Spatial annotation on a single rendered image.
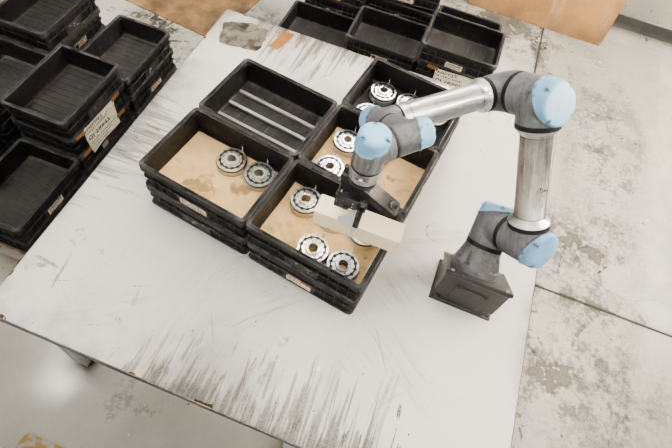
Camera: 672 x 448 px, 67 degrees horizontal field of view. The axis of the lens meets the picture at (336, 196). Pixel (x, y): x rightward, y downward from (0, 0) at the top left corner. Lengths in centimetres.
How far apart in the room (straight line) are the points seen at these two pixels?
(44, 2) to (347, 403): 245
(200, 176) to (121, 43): 135
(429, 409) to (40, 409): 154
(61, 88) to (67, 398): 133
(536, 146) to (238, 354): 103
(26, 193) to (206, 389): 136
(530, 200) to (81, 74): 203
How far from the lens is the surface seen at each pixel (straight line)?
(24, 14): 307
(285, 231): 163
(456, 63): 276
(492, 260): 162
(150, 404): 234
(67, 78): 266
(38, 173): 263
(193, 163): 179
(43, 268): 185
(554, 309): 277
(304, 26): 320
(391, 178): 179
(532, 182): 143
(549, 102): 133
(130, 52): 289
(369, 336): 166
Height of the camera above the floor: 225
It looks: 56 degrees down
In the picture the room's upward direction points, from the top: 12 degrees clockwise
